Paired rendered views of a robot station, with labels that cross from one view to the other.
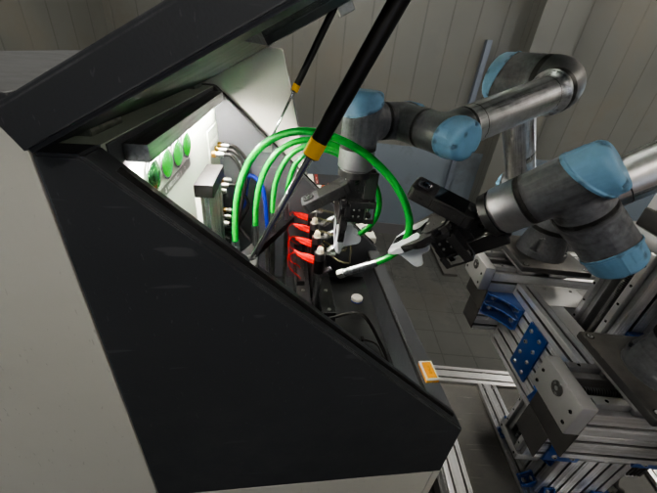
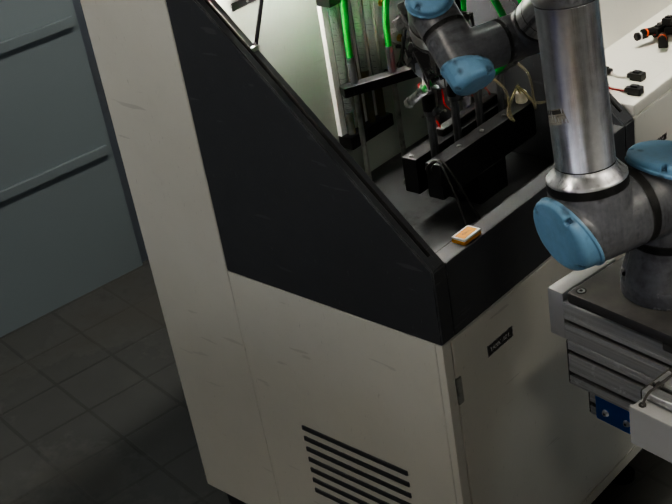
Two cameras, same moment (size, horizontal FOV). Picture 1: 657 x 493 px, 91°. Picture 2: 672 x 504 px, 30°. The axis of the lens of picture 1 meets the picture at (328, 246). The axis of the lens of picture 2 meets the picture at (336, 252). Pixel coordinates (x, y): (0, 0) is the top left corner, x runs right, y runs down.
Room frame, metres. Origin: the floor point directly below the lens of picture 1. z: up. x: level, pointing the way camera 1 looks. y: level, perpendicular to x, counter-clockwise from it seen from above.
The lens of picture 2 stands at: (-0.81, -1.80, 2.11)
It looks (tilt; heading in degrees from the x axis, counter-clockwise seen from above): 29 degrees down; 57
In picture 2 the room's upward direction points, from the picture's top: 10 degrees counter-clockwise
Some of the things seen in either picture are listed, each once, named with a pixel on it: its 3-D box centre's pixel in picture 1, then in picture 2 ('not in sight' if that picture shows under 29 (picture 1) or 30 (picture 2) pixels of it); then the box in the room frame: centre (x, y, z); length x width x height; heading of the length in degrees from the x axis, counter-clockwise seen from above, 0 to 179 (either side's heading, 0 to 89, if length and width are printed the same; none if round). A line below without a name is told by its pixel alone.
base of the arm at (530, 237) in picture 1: (546, 239); not in sight; (0.99, -0.72, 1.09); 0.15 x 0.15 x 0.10
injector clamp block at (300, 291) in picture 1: (310, 292); (472, 159); (0.79, 0.04, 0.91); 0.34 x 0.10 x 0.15; 10
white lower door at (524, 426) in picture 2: not in sight; (556, 396); (0.72, -0.23, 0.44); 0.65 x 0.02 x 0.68; 10
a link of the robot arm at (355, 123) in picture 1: (363, 120); not in sight; (0.69, -0.04, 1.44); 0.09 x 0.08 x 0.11; 124
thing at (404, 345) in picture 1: (392, 328); (535, 222); (0.72, -0.22, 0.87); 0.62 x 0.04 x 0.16; 10
